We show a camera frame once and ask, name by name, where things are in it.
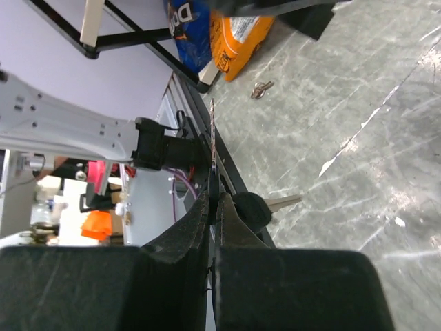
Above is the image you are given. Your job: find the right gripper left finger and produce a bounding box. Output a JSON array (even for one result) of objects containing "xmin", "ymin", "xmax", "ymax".
[{"xmin": 1, "ymin": 194, "xmax": 209, "ymax": 330}]

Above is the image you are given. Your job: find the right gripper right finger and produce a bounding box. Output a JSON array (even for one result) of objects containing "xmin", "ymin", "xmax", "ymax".
[{"xmin": 213, "ymin": 194, "xmax": 395, "ymax": 330}]

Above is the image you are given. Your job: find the black key bunch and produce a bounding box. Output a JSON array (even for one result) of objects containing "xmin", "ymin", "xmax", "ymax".
[{"xmin": 208, "ymin": 98, "xmax": 302, "ymax": 234}]

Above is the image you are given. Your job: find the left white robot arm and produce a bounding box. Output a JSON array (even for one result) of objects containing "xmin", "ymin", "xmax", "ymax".
[{"xmin": 1, "ymin": 71, "xmax": 207, "ymax": 170}]

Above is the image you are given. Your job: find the small brass key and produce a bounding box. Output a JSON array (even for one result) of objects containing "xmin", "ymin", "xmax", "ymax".
[{"xmin": 250, "ymin": 81, "xmax": 274, "ymax": 99}]

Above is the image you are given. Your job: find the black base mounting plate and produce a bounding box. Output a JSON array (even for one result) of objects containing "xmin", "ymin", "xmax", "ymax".
[{"xmin": 172, "ymin": 74, "xmax": 276, "ymax": 249}]

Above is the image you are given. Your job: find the orange snack bag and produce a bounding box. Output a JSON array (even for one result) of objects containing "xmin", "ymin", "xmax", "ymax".
[{"xmin": 209, "ymin": 11, "xmax": 275, "ymax": 82}]

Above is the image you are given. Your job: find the blue snack bag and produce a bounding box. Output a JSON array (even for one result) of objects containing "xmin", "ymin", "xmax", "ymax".
[{"xmin": 163, "ymin": 0, "xmax": 212, "ymax": 74}]

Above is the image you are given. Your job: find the aluminium rail frame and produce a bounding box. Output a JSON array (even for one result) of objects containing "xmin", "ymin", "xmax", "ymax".
[{"xmin": 123, "ymin": 76, "xmax": 194, "ymax": 246}]

